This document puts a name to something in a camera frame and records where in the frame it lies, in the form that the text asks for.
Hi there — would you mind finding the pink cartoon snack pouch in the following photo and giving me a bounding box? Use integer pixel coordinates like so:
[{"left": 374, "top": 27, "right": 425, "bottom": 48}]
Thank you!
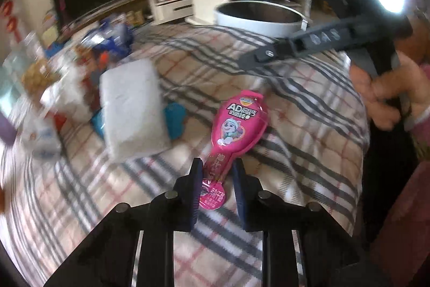
[{"left": 200, "top": 90, "right": 269, "bottom": 211}]

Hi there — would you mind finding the black white trash bin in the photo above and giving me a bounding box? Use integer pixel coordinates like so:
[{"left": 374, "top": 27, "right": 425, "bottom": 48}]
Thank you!
[{"left": 214, "top": 0, "right": 308, "bottom": 38}]

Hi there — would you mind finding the person's right hand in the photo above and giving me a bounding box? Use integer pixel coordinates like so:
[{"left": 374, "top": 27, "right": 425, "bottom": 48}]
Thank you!
[{"left": 349, "top": 52, "right": 429, "bottom": 130}]

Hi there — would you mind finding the teal small object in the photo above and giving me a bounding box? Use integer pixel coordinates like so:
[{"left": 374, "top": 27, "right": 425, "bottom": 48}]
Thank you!
[{"left": 164, "top": 103, "right": 187, "bottom": 141}]

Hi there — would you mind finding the plaid tablecloth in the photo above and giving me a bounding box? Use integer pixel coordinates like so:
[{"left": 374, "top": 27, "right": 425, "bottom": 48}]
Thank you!
[{"left": 1, "top": 25, "right": 369, "bottom": 286}]

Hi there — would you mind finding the crumpled white blue wrapper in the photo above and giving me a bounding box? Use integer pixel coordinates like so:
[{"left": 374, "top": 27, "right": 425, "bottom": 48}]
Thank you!
[{"left": 20, "top": 111, "right": 62, "bottom": 162}]

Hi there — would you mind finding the blue crumpled plastic bag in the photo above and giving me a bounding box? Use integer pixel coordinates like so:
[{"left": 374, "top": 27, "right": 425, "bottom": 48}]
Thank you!
[{"left": 80, "top": 18, "right": 134, "bottom": 60}]

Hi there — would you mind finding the clear cookie jar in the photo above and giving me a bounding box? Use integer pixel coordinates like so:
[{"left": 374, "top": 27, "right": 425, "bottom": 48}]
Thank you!
[{"left": 21, "top": 59, "right": 60, "bottom": 101}]

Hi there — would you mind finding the white TV cabinet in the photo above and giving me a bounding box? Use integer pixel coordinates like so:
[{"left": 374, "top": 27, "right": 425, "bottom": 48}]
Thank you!
[{"left": 60, "top": 0, "right": 181, "bottom": 37}]

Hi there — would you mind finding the red hanging wall decoration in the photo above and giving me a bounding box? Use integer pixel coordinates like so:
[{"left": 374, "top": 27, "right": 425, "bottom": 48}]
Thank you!
[{"left": 1, "top": 0, "right": 22, "bottom": 43}]

